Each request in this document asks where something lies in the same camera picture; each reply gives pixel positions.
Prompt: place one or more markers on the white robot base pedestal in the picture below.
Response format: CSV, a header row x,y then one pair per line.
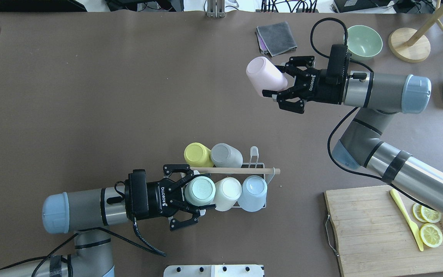
x,y
220,270

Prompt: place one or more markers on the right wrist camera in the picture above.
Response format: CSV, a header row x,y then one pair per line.
x,y
337,64

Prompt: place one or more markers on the yellow cup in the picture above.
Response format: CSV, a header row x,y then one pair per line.
x,y
197,155

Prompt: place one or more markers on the light green plastic cup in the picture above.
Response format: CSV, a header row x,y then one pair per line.
x,y
200,191

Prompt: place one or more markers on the pink plastic cup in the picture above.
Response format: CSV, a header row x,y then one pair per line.
x,y
265,76

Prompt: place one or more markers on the yellow plastic knife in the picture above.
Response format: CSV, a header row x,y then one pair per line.
x,y
412,225

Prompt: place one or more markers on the grey cup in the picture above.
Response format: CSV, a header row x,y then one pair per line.
x,y
226,156

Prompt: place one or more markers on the light blue cup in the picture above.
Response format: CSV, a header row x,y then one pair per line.
x,y
253,195

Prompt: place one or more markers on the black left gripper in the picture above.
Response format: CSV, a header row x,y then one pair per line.
x,y
157,199

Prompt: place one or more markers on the light green bowl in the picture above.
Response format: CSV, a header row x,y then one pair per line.
x,y
363,42

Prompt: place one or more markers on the white wire cup holder rack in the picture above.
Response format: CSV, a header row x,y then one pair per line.
x,y
252,167

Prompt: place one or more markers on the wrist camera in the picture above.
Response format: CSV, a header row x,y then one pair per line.
x,y
136,195
337,64

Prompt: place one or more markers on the wooden cutting board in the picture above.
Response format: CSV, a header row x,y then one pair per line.
x,y
373,238

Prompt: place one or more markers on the pink folded cloth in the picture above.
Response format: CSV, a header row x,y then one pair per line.
x,y
262,46

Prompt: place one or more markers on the white cup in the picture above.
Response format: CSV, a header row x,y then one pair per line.
x,y
227,192

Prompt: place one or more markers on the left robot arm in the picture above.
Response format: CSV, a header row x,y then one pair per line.
x,y
94,216

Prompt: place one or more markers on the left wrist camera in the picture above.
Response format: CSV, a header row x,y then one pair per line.
x,y
136,195

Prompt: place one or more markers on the grey folded cloth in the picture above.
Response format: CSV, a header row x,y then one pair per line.
x,y
277,37

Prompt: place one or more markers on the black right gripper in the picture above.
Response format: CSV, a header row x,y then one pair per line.
x,y
320,90

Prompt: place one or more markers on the aluminium frame post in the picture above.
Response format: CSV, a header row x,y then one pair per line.
x,y
215,8

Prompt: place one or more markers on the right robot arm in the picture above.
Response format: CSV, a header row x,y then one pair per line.
x,y
395,134

